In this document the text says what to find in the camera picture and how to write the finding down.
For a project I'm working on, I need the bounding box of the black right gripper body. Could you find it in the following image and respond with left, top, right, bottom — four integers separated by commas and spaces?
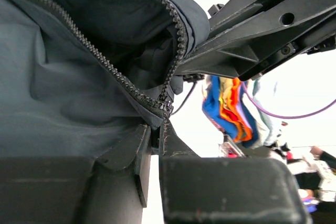
237, 0, 335, 80

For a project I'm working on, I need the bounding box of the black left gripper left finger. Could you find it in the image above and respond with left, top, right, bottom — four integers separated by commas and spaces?
1, 124, 151, 223

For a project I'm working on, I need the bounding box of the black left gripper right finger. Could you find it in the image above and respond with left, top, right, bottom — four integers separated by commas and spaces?
159, 120, 312, 223

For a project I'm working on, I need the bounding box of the dark navy and grey jacket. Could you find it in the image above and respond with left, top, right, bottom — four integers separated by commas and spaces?
1, 0, 209, 157

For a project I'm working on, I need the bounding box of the colourful cloth pile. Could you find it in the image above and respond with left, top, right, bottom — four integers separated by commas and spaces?
202, 75, 282, 148

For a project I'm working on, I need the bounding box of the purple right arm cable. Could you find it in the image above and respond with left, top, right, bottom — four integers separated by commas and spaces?
240, 81, 336, 120

